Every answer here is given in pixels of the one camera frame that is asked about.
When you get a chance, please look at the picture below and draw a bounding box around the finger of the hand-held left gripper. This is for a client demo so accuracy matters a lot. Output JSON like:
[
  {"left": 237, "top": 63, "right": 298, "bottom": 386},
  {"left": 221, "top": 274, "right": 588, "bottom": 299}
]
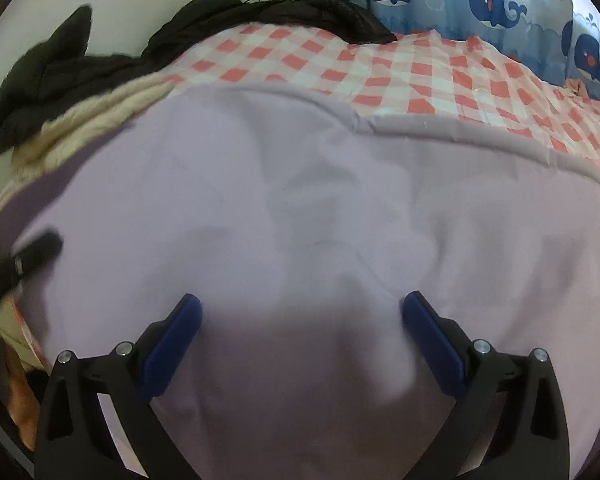
[{"left": 0, "top": 231, "right": 64, "bottom": 283}]

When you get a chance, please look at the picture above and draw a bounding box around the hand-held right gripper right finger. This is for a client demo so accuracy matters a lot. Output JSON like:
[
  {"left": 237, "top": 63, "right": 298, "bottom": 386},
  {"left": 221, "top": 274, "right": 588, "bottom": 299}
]
[{"left": 401, "top": 290, "right": 569, "bottom": 480}]

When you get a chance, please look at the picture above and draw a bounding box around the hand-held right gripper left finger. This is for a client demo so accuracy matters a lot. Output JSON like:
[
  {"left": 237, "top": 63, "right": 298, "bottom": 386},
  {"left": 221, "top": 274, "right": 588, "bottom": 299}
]
[{"left": 34, "top": 293, "right": 204, "bottom": 480}]

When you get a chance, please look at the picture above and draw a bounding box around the light purple sweatshirt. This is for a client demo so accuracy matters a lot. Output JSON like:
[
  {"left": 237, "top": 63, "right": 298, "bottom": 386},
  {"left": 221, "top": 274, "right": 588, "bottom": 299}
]
[{"left": 0, "top": 82, "right": 600, "bottom": 480}]

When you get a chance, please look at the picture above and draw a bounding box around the cream knitted garment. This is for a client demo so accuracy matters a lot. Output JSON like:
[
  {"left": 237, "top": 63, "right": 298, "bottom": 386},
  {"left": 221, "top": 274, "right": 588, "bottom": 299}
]
[{"left": 10, "top": 79, "right": 177, "bottom": 173}]

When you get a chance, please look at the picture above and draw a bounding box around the black jacket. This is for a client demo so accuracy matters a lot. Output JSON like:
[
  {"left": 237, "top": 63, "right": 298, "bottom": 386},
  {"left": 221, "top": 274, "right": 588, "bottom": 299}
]
[{"left": 0, "top": 0, "right": 398, "bottom": 156}]

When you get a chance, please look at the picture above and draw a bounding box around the pink white checkered bed sheet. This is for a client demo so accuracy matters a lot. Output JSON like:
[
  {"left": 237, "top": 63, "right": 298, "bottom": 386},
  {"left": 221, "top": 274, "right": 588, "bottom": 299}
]
[{"left": 0, "top": 22, "right": 600, "bottom": 376}]

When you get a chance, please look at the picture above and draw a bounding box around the blue whale print curtain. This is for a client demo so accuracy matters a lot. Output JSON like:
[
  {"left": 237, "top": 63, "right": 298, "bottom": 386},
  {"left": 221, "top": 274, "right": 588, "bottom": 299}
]
[{"left": 327, "top": 0, "right": 600, "bottom": 103}]

